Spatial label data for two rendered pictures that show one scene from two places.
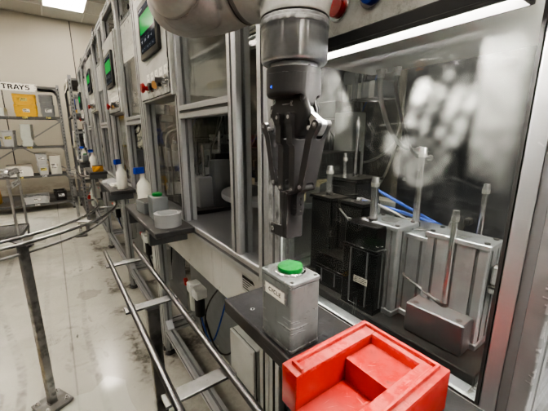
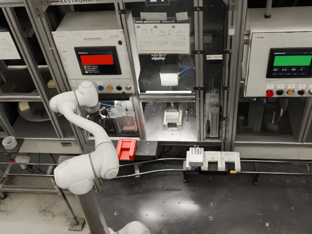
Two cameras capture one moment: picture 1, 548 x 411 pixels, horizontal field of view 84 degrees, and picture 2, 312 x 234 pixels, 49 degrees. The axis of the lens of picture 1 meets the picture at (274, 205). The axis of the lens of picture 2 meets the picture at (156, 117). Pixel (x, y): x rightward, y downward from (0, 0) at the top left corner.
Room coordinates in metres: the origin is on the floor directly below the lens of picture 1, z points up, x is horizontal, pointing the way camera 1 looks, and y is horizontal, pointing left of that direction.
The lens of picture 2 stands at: (-1.05, 0.82, 2.79)
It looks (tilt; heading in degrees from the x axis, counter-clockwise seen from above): 44 degrees down; 317
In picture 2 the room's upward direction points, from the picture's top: 8 degrees counter-clockwise
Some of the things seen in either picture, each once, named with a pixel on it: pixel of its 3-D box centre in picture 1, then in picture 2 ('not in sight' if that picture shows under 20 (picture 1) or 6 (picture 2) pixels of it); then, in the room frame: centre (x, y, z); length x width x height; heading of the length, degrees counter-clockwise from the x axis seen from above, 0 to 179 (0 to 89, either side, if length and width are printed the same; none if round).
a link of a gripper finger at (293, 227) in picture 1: (293, 214); not in sight; (0.44, -0.03, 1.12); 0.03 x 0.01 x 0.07; 125
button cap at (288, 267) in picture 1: (289, 270); not in sight; (0.45, -0.03, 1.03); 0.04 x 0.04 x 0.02
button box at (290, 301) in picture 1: (293, 300); not in sight; (0.45, -0.03, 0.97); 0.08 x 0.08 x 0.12; 35
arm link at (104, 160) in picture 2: not in sight; (106, 162); (-0.04, 0.27, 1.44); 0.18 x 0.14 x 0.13; 150
